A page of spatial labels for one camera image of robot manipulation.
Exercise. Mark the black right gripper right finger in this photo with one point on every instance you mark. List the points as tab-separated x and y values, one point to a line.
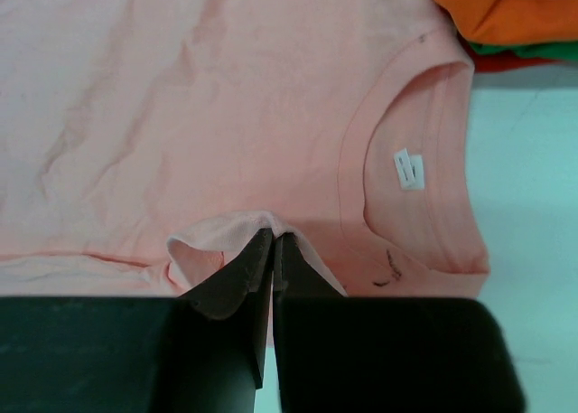
355	354

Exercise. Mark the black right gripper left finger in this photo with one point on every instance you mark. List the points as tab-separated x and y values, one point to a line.
203	351

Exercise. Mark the salmon pink t-shirt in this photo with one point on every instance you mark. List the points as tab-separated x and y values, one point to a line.
144	142

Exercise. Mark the red folded t-shirt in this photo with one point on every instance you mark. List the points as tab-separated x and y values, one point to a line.
503	62

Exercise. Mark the orange folded t-shirt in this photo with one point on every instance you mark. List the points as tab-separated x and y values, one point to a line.
513	22

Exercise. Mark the green folded t-shirt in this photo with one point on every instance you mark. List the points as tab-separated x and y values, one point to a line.
554	51

